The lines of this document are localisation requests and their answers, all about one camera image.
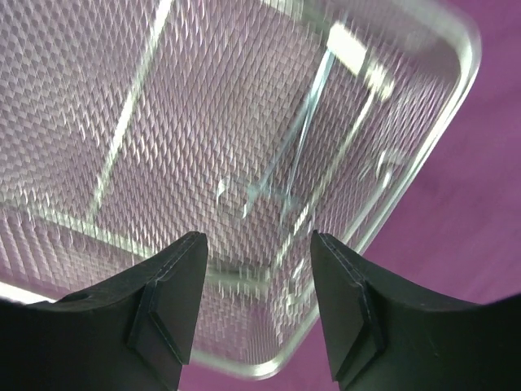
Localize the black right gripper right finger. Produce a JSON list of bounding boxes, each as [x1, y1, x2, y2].
[[310, 232, 520, 390]]

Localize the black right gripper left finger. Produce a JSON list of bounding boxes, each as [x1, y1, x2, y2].
[[1, 232, 208, 390]]

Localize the purple surgical drape cloth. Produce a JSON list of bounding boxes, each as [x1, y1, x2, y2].
[[178, 0, 521, 391]]

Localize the wire mesh instrument tray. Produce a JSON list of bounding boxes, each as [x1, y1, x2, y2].
[[1, 1, 481, 380]]

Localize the steel surgical forceps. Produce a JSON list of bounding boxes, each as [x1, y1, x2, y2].
[[280, 20, 395, 219]]

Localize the steel surgical scissors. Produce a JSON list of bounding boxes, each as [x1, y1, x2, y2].
[[216, 50, 335, 219]]

